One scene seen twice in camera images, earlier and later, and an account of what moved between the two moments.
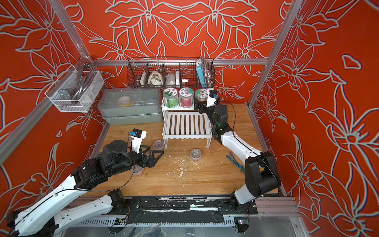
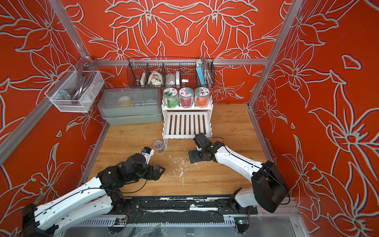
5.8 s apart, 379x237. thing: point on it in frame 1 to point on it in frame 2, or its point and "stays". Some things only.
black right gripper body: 205,109 to 198,156
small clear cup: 158,145 stays
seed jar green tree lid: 170,98 stays
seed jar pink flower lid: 186,97 stays
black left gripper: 146,163 to 152,177
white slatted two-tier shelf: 184,123 stays
